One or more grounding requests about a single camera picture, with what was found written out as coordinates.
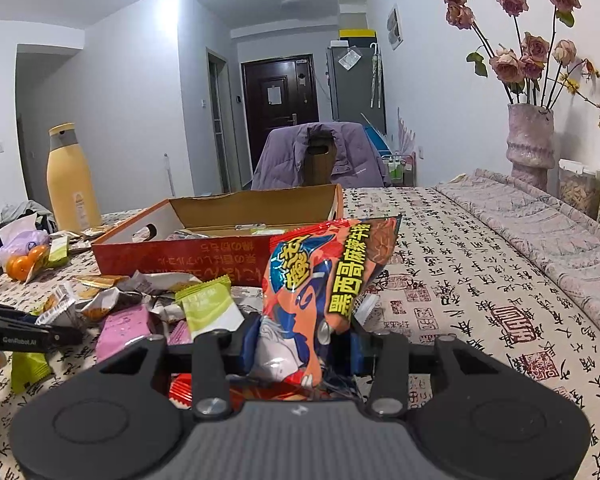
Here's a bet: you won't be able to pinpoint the yellow bottle with grey collar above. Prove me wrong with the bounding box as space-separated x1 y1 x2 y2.
46 122 102 233

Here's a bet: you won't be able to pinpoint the light green snack packet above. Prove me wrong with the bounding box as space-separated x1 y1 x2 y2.
175 276 245 341

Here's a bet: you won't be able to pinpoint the grey folded blanket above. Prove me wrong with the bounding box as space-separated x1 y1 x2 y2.
436 169 600 356

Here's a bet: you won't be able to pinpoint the purple tissue pack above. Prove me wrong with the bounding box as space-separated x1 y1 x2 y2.
0 227 49 261

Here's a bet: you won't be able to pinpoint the pile of snack packets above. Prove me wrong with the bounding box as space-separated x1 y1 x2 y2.
35 270 268 361

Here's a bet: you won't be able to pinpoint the grey refrigerator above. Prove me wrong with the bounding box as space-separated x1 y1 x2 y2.
326 40 385 123

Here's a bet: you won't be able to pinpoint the hanging umbrella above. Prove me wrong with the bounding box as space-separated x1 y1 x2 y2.
370 42 384 108

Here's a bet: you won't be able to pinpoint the grey cloth pile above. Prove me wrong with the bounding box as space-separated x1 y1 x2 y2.
0 200 56 235

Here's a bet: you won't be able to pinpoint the dark entrance door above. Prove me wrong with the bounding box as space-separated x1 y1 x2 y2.
241 55 321 162

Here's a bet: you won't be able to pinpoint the wall panel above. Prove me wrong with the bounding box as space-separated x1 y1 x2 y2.
387 4 405 51

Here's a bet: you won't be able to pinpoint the red cardboard box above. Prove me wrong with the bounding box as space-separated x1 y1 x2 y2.
91 183 344 291

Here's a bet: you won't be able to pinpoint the clear food jar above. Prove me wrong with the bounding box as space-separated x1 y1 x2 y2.
558 159 600 218

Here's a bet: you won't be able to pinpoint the metal storage cart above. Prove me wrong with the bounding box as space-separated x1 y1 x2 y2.
381 152 416 187

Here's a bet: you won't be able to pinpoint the bright green snack packet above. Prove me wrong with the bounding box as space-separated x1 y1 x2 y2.
11 352 52 395

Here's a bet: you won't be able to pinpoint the dried pink roses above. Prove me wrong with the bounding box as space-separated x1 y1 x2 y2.
439 0 600 109

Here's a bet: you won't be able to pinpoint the wooden chair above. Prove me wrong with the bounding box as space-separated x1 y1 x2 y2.
302 127 346 187

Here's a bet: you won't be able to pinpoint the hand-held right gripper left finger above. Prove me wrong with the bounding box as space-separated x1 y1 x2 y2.
99 312 261 418

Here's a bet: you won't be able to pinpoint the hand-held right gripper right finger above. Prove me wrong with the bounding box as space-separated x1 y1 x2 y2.
349 332 502 418

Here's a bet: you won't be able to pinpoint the cluster of small snack packets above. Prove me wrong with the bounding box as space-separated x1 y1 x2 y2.
45 229 112 268

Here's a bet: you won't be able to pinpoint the pink snack packet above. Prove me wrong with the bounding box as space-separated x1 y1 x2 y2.
96 305 157 363

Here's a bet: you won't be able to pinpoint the pink ribbed vase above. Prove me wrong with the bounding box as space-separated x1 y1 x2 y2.
506 103 555 192

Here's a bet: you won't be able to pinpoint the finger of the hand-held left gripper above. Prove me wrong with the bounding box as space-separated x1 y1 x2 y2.
0 302 43 326
0 326 84 352

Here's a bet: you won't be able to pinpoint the pink fringed decoration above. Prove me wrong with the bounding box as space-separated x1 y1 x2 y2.
395 107 424 162

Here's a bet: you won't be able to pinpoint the orange blue snack bag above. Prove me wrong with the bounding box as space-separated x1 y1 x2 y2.
252 214 403 392

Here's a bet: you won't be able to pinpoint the grey interior door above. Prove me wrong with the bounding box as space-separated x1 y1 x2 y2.
207 49 231 193

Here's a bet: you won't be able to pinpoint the purple jacket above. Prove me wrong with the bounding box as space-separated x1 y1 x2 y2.
251 121 387 192

